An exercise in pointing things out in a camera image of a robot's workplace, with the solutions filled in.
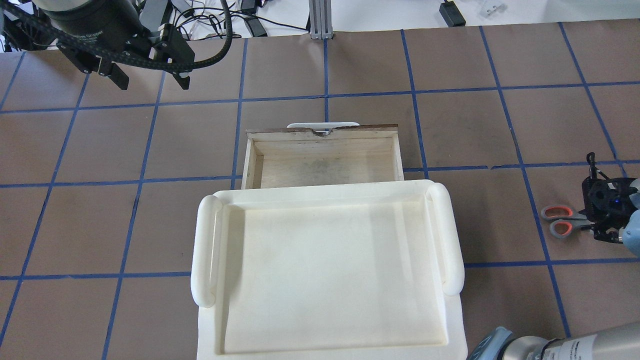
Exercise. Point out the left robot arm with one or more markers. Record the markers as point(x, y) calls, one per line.
point(55, 18)

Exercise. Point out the grey orange handled scissors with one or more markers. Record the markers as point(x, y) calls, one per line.
point(565, 221)

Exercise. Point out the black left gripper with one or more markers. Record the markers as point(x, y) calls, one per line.
point(86, 25)

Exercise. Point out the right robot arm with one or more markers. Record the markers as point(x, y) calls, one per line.
point(617, 343)

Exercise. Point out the light wooden drawer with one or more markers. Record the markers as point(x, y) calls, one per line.
point(281, 158)

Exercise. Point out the black power adapter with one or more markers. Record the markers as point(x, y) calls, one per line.
point(451, 14)

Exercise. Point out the white plastic tray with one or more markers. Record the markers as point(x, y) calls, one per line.
point(367, 271)

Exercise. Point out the white drawer handle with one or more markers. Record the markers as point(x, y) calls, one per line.
point(320, 126)

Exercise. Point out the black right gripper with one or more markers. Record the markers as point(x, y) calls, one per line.
point(601, 193)

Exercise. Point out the aluminium frame post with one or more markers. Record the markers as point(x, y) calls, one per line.
point(320, 20)

